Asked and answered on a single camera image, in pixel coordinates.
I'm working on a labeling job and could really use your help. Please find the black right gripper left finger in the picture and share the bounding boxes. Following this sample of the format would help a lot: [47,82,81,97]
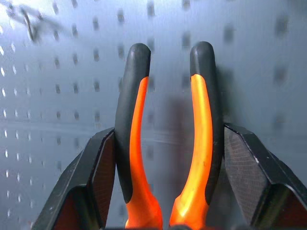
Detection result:
[31,127,117,230]

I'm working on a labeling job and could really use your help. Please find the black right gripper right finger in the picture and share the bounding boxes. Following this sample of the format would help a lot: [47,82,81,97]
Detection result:
[223,123,307,230]

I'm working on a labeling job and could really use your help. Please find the orange and black handled pliers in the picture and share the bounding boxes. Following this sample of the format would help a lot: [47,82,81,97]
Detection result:
[114,41,224,230]

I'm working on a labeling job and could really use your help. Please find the grey metal pegboard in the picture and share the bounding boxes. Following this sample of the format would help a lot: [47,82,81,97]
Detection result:
[0,0,307,230]

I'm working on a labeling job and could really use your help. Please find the metal pegboard hook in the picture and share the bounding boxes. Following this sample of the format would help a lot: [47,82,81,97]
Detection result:
[7,4,58,43]

